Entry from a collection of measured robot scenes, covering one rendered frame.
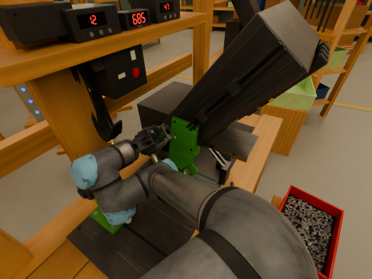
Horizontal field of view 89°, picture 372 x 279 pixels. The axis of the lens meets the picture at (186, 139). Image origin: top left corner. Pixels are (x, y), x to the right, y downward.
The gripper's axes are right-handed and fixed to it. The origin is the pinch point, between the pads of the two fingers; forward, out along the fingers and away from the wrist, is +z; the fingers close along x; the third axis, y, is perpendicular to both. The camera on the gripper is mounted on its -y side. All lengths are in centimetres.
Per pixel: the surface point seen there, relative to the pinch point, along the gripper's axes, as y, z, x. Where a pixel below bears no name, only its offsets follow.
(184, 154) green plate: 1.7, 2.5, -10.9
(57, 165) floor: -209, 33, 37
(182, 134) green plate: 5.6, 2.4, -3.8
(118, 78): 2.4, -8.6, 23.3
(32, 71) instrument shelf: 6.1, -33.4, 25.0
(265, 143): 12, 60, -34
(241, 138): 16.1, 24.5, -18.0
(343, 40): 137, 704, 0
